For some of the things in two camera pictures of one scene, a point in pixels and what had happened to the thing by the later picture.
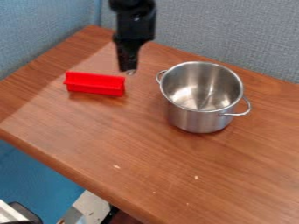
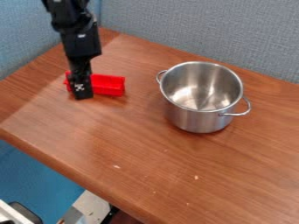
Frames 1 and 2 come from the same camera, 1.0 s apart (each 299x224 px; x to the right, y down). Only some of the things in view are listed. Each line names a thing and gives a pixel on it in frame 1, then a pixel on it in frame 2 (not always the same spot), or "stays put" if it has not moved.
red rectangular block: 95,83 stays put
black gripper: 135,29 to 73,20
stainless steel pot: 204,92 stays put
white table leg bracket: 88,210 stays put
